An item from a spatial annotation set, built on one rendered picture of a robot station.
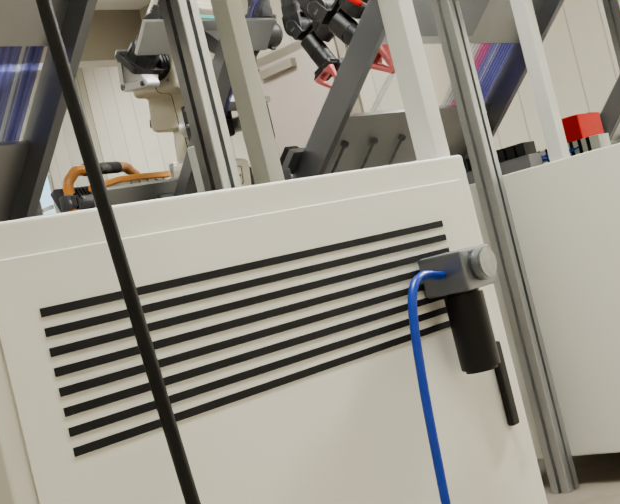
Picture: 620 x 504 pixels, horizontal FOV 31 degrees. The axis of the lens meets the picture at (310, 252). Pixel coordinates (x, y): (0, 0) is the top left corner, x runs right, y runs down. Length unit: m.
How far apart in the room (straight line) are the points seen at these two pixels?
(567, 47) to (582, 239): 4.85
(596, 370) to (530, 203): 0.34
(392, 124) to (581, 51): 4.29
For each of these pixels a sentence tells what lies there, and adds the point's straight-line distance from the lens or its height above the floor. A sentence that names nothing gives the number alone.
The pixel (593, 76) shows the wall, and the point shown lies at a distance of 6.89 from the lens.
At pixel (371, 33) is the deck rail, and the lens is 2.40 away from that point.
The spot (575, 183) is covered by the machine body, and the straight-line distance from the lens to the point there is 2.17.
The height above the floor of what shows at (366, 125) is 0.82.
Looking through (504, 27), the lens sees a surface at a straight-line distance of 2.87.
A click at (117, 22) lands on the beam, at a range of 9.54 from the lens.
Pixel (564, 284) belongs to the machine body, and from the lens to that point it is 2.20.
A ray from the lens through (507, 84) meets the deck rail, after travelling 3.01.
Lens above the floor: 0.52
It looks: 1 degrees up
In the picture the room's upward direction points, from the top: 14 degrees counter-clockwise
